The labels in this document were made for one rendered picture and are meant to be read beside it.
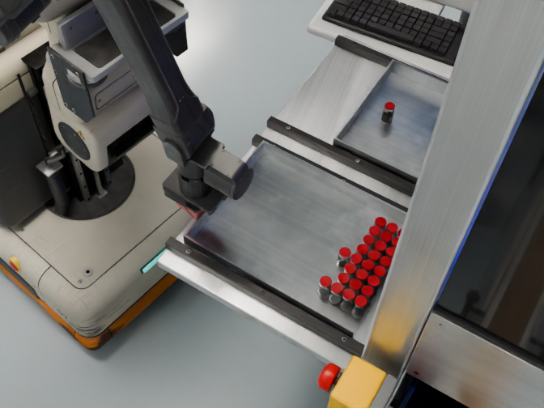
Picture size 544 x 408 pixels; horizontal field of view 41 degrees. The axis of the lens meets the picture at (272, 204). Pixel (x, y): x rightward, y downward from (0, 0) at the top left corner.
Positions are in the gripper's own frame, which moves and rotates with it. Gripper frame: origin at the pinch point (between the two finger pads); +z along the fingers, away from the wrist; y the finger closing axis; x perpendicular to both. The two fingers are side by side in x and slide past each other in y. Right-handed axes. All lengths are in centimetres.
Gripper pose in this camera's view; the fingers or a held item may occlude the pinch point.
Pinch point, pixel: (198, 214)
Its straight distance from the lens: 131.6
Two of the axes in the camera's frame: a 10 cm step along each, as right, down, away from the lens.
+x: 5.3, -6.9, 5.0
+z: -0.4, 5.7, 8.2
